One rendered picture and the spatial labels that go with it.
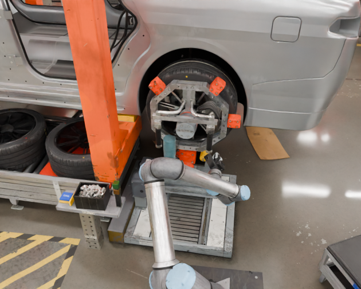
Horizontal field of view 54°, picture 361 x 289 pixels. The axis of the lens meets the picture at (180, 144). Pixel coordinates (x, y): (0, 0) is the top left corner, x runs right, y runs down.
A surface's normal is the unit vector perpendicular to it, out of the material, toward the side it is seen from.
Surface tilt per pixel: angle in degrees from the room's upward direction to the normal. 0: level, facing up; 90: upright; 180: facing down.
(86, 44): 90
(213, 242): 0
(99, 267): 0
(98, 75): 90
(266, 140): 2
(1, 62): 91
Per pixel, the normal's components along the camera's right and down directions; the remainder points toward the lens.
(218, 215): 0.00, -0.80
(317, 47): -0.14, 0.59
